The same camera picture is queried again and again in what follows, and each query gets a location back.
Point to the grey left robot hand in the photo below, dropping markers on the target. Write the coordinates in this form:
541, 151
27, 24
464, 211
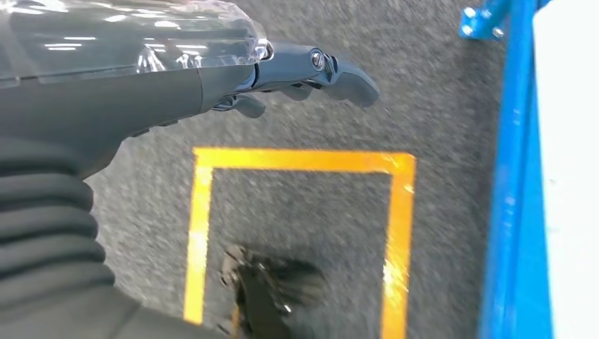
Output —
117, 93

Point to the blue metal shelf rack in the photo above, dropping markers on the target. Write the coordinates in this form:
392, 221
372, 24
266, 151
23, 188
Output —
515, 187

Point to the yellow floor tape square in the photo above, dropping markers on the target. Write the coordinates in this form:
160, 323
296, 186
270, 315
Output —
299, 160

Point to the black robot foot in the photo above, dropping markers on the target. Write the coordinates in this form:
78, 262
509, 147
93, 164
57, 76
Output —
267, 299

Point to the white plastic crate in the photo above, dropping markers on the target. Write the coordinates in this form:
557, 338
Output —
571, 163

